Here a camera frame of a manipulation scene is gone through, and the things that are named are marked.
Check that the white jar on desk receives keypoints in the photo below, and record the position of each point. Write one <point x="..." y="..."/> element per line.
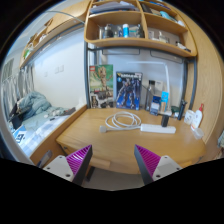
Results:
<point x="189" y="116"/>

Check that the teal narrow box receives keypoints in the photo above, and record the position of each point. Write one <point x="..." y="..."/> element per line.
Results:
<point x="164" y="101"/>

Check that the clear plastic cup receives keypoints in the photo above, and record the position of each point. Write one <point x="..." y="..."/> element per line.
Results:
<point x="198" y="133"/>

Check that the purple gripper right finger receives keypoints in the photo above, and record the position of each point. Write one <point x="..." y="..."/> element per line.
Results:
<point x="152" y="166"/>

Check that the wooden desk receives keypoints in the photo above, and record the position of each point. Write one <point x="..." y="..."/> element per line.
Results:
<point x="114" y="150"/>

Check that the black electric shaver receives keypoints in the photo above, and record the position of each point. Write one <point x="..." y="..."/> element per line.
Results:
<point x="182" y="108"/>

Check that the green Lego Groot box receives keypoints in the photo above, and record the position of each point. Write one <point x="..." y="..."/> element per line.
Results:
<point x="101" y="86"/>

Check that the bed with blue bedding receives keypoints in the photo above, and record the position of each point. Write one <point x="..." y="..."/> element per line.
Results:
<point x="29" y="114"/>

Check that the blue white bottle on shelf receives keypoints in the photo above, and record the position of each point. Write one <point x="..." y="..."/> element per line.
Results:
<point x="125" y="30"/>

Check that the white bottle red cap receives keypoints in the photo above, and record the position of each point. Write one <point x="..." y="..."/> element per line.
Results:
<point x="197" y="118"/>

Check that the blue small box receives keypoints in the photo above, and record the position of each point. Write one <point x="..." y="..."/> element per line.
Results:
<point x="155" y="105"/>

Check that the black charger plug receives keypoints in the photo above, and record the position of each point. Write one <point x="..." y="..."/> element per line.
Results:
<point x="164" y="121"/>

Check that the blue robot model box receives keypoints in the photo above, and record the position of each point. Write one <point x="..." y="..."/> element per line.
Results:
<point x="128" y="90"/>

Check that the wooden wall shelf unit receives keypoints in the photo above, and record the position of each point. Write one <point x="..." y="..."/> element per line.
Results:
<point x="152" y="24"/>

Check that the white power strip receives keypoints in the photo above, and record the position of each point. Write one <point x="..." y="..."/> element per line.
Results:
<point x="157" y="129"/>

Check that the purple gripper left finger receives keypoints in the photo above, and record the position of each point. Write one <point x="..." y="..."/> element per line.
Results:
<point x="72" y="167"/>

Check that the white desk lamp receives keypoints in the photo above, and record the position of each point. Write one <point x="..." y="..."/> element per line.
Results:
<point x="161" y="86"/>

